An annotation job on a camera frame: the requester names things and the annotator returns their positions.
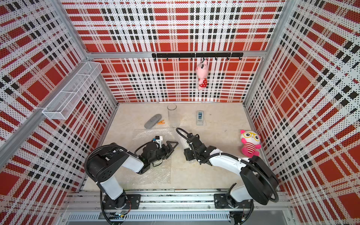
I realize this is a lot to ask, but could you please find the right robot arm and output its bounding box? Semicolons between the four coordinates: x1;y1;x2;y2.
176;127;279;208

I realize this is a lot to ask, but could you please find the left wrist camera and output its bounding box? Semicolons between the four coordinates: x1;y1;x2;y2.
153;136;163;147

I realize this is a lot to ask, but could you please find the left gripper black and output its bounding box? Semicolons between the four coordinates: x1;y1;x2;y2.
149;141;179;164

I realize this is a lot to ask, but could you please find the hanging pink plush toy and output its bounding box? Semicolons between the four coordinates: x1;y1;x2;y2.
196;60;209;90

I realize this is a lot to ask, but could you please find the white wire mesh basket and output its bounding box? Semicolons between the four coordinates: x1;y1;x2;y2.
42;61;102;120

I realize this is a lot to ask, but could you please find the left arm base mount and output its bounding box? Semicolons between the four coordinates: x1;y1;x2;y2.
102;193;141;210

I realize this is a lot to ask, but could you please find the bubble wrap sheet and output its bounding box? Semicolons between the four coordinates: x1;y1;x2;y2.
177;129;192;149
115;128;176;189

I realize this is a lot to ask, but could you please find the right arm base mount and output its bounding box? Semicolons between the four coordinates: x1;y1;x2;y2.
214;194;252;209

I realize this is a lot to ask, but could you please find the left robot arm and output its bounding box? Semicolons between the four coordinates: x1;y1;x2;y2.
84;136;179;209

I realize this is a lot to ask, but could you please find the grey oval case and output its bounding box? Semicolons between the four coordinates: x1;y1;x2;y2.
144;114;162;129

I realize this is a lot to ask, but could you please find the pink white owl plush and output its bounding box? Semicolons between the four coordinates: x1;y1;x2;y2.
241;130;261;158

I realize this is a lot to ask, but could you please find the clear glass vase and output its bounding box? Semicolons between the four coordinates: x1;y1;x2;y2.
167;104;180;127

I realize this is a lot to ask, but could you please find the black hook rail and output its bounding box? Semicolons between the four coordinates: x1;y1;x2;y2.
151;52;244;60

